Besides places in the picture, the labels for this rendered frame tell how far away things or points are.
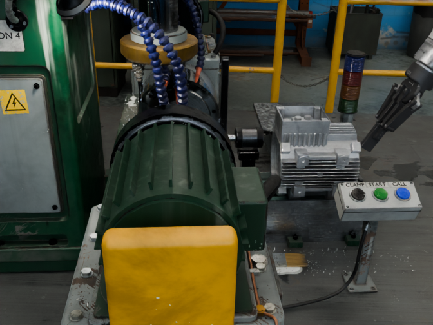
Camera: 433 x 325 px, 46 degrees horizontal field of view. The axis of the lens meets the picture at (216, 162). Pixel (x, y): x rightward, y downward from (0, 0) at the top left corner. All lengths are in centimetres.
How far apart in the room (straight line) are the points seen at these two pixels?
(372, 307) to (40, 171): 81
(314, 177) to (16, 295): 77
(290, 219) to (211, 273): 88
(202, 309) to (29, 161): 72
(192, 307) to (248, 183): 19
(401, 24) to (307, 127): 539
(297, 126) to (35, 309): 75
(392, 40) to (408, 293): 548
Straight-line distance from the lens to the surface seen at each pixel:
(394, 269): 140
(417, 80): 128
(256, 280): 73
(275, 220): 137
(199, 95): 149
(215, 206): 55
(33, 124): 114
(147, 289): 52
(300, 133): 129
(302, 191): 131
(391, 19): 658
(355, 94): 165
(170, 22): 118
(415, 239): 153
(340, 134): 133
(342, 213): 114
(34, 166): 118
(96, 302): 69
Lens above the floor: 164
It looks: 28 degrees down
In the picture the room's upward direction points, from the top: 1 degrees clockwise
